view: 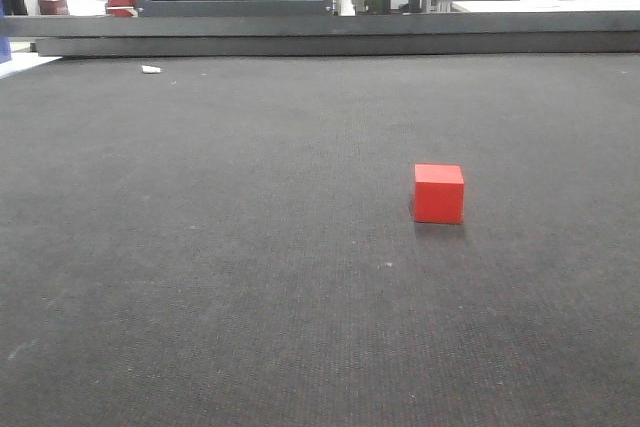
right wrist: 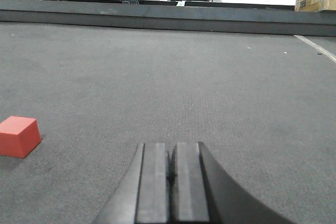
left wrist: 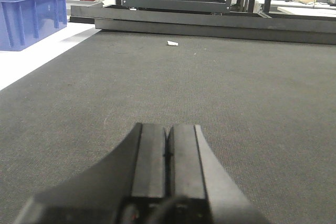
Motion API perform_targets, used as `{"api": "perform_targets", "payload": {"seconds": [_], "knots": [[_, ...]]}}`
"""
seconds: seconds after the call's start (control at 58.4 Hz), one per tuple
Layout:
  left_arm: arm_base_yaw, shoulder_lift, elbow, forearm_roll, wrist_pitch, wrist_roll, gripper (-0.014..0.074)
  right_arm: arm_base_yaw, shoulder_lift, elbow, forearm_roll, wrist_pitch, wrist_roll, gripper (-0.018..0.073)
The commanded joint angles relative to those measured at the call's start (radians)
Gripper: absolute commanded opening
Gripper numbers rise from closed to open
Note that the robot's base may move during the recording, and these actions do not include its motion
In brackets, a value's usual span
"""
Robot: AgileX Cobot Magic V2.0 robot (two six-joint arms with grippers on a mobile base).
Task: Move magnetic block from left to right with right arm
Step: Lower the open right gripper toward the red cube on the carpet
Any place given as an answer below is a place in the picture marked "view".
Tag blue plastic bin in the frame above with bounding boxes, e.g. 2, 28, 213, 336
0, 0, 12, 64

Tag dark grey floor mat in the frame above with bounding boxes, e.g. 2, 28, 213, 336
1, 55, 639, 426

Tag red bag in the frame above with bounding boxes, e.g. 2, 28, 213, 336
105, 0, 138, 18

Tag white paper scrap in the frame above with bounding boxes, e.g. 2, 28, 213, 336
141, 65, 162, 74

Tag red cube block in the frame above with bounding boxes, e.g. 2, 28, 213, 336
413, 163, 465, 224

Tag white work table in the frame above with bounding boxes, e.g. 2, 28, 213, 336
421, 0, 639, 13

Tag dark red box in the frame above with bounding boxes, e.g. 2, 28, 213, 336
38, 0, 69, 16

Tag dark raised platform slab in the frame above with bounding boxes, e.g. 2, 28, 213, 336
5, 11, 639, 58

